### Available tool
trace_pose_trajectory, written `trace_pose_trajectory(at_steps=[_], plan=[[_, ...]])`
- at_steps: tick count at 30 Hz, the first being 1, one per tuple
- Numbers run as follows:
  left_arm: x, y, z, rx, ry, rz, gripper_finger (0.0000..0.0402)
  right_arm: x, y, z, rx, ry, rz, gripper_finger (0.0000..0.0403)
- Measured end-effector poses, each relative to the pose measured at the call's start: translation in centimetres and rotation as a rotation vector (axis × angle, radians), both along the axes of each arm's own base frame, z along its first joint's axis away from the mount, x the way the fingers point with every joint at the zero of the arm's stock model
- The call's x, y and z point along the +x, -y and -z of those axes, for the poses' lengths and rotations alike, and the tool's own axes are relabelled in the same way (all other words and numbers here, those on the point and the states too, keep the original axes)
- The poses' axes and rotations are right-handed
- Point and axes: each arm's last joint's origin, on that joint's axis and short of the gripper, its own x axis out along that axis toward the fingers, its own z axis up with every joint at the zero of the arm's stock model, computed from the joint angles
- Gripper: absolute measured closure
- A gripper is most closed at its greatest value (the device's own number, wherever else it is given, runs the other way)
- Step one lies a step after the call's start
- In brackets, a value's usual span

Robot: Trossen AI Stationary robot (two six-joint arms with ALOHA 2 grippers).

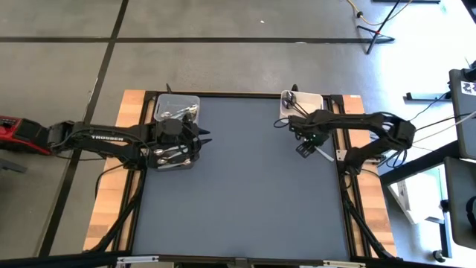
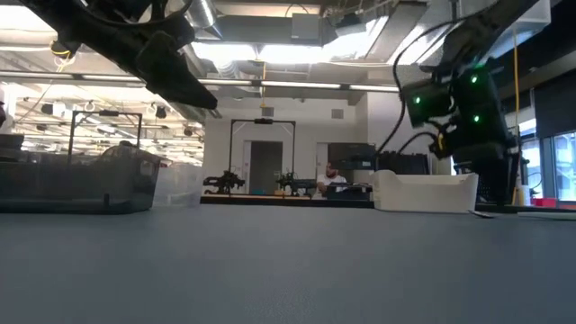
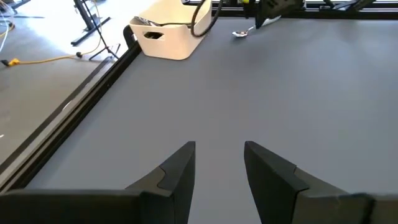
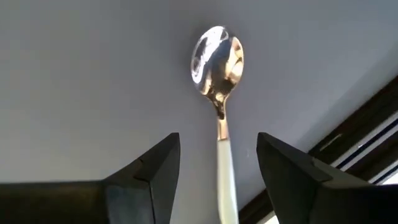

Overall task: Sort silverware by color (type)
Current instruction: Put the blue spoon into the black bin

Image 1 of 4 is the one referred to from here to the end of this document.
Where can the black white marker label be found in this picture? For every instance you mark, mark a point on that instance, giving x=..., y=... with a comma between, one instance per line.
x=469, y=88

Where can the red and black machine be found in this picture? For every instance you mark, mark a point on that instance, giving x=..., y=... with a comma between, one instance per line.
x=18, y=134

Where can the black caster wheel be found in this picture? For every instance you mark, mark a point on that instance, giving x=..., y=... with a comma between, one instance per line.
x=439, y=255

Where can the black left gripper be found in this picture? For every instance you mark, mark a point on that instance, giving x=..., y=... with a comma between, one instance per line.
x=175, y=132

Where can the grey stand foot bar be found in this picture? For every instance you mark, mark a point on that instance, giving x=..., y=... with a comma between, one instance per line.
x=424, y=96

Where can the grey-blue table mat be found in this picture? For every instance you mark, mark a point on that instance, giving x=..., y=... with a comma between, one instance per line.
x=241, y=186

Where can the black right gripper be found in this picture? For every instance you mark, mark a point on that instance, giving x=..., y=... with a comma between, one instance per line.
x=308, y=123

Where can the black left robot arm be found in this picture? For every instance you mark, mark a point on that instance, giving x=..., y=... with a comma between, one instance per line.
x=108, y=138

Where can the small silver frame bracket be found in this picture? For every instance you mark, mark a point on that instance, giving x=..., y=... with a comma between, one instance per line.
x=340, y=155

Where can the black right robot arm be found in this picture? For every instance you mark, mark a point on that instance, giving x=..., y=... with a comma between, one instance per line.
x=372, y=121

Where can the white cardboard box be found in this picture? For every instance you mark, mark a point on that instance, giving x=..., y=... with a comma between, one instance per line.
x=416, y=197

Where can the black metal table frame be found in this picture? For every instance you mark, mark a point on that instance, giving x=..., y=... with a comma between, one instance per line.
x=238, y=94

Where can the dark grey panel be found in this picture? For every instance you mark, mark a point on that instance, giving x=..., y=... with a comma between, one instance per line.
x=461, y=208

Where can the black tripod stand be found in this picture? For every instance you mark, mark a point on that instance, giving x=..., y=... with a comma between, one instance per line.
x=376, y=33

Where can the black slanted beam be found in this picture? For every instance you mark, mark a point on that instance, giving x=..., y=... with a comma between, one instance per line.
x=444, y=148

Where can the white plastic bin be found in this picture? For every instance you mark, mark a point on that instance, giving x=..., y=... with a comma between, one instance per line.
x=312, y=100

